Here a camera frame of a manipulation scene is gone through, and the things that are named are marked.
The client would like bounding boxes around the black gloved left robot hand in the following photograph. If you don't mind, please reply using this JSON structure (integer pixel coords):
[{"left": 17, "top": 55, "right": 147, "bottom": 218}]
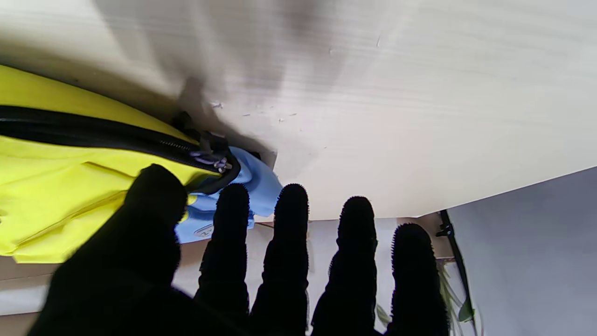
[{"left": 28, "top": 163, "right": 451, "bottom": 336}]

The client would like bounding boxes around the yellow and blue school bag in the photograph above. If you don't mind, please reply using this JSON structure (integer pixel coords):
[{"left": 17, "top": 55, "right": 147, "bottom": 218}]
[{"left": 0, "top": 65, "right": 284, "bottom": 264}]

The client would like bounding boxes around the pale green leafy plant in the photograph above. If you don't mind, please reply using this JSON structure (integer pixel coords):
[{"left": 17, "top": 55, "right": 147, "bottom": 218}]
[{"left": 375, "top": 266, "right": 483, "bottom": 336}]

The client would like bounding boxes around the black stand pole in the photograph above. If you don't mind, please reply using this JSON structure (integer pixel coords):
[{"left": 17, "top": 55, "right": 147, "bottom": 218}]
[{"left": 436, "top": 209, "right": 479, "bottom": 336}]

